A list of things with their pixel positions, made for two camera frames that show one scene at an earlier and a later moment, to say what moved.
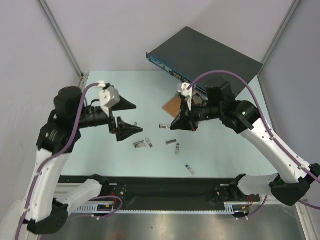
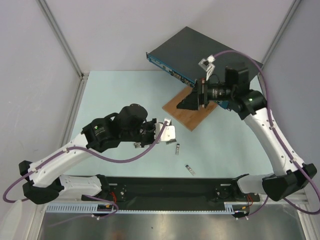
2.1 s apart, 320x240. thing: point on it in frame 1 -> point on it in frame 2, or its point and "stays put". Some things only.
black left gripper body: [112, 123] -> [147, 133]
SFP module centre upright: [177, 148] stays put
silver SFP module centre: [171, 141] stays put
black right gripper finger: [183, 122] -> [191, 102]
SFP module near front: [190, 170] stays put
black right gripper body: [191, 118] -> [201, 93]
